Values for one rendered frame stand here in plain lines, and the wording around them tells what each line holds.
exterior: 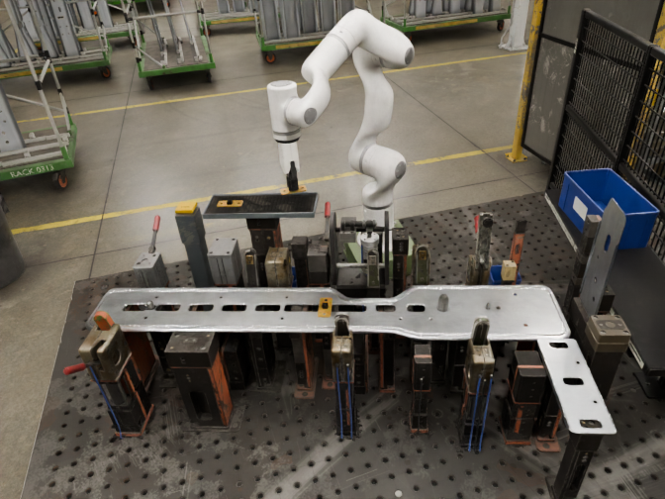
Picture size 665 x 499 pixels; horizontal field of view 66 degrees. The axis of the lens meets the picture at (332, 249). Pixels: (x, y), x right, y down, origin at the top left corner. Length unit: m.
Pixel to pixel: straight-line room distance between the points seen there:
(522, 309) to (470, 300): 0.14
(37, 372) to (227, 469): 1.82
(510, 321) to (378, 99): 0.85
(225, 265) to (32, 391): 1.72
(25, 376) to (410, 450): 2.24
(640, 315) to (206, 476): 1.25
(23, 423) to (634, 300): 2.63
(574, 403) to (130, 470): 1.18
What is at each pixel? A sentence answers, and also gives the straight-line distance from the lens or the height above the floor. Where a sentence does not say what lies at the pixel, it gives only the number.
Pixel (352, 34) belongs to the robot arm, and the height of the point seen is 1.65.
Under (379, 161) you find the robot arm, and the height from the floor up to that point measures 1.20.
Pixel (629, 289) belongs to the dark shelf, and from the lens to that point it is 1.67.
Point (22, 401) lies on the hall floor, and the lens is 3.09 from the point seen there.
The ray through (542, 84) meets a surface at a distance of 4.45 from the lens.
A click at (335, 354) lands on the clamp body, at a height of 1.03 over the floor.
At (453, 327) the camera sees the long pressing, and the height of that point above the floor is 1.00.
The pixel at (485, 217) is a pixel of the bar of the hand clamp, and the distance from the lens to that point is 1.54.
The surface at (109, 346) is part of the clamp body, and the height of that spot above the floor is 1.05.
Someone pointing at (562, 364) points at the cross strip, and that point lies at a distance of 1.42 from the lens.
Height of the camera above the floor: 1.99
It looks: 34 degrees down
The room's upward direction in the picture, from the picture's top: 4 degrees counter-clockwise
